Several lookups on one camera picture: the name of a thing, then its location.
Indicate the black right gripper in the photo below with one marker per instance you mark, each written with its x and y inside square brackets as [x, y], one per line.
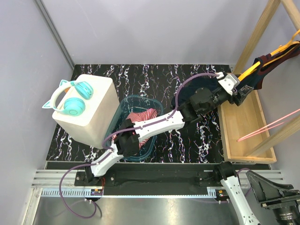
[267, 191]

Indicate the red white striped tank top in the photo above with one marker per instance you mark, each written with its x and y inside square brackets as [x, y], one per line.
[137, 117]

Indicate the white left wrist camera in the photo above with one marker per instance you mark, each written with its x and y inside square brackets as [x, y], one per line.
[228, 81]

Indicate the navy maroon tank top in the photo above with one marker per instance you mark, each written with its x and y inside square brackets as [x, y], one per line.
[260, 70]

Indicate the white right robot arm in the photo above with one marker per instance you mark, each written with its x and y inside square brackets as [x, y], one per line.
[228, 177]

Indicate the pink wire hanger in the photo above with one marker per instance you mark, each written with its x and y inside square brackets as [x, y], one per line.
[269, 126]

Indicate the wooden clothes rack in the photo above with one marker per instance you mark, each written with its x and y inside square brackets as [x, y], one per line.
[239, 120]

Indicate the teal transparent plastic bin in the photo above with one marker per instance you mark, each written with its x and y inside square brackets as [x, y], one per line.
[135, 103]

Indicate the aluminium rail frame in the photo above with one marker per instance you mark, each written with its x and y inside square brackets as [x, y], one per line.
[39, 189]

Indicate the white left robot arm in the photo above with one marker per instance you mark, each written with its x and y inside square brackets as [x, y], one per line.
[125, 142]

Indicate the teal cat ear headphones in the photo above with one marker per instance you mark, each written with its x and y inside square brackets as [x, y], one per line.
[73, 106]

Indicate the yellow plastic hanger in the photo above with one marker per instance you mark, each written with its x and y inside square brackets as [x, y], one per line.
[279, 50]

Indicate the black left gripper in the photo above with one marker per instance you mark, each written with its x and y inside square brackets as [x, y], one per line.
[236, 99]

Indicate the white cube box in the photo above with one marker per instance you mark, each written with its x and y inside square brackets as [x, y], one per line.
[92, 124]

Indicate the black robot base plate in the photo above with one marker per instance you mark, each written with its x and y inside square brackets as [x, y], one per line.
[138, 179]

